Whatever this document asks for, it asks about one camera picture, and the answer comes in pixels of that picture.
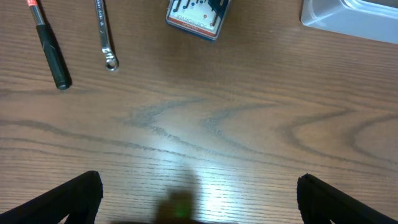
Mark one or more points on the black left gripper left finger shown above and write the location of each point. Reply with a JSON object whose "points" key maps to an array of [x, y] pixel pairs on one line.
{"points": [[75, 201]]}

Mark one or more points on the clear plastic container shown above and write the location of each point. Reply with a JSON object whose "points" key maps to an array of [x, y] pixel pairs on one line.
{"points": [[369, 19]]}

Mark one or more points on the chrome ring wrench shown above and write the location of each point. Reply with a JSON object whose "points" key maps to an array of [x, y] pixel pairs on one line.
{"points": [[111, 62]]}

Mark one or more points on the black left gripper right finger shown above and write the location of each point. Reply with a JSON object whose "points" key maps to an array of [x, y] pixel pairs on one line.
{"points": [[321, 203]]}

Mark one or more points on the blue screwdriver set case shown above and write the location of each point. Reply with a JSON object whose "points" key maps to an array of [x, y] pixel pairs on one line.
{"points": [[200, 17]]}

